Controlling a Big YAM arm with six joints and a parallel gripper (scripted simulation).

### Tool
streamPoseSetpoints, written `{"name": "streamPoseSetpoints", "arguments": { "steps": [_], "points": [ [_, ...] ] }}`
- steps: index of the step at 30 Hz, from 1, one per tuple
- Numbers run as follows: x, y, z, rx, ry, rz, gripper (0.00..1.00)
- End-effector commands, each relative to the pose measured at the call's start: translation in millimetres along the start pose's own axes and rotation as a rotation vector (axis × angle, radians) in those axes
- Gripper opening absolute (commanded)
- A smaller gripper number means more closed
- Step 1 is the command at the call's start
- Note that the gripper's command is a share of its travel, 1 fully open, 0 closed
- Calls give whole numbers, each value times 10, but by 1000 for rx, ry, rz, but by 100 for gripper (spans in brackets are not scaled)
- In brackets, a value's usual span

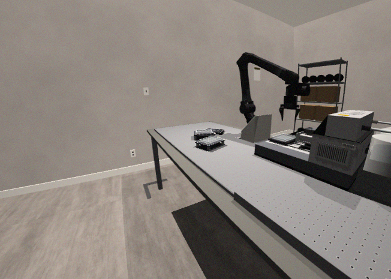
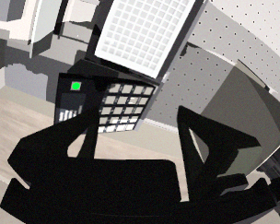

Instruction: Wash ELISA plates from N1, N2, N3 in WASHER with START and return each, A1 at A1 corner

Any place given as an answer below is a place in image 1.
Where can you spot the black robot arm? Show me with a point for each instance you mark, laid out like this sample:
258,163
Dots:
301,89

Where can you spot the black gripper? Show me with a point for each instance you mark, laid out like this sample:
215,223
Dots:
294,107

